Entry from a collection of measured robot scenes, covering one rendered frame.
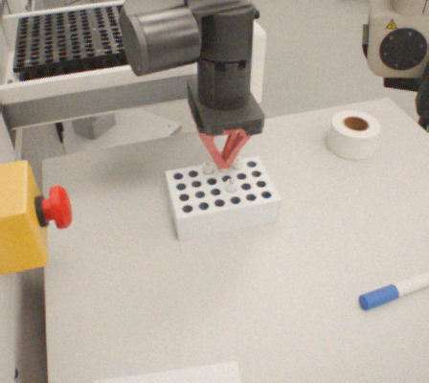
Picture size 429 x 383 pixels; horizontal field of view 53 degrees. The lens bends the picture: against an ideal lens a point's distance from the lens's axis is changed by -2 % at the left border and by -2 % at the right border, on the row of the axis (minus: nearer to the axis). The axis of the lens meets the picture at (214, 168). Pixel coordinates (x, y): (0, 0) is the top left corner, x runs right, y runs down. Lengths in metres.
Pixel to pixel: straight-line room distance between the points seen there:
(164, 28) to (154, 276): 0.26
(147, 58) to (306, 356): 0.31
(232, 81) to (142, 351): 0.28
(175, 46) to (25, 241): 0.21
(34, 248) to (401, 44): 0.90
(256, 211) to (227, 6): 0.23
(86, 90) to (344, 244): 0.37
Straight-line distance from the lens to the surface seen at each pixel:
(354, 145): 0.64
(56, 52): 0.63
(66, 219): 0.41
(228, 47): 0.43
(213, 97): 0.46
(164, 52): 0.40
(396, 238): 0.57
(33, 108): 0.59
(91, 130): 1.89
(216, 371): 0.42
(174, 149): 0.65
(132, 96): 0.59
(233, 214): 0.51
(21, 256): 0.41
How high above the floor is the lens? 1.16
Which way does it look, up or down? 41 degrees down
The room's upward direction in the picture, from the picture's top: straight up
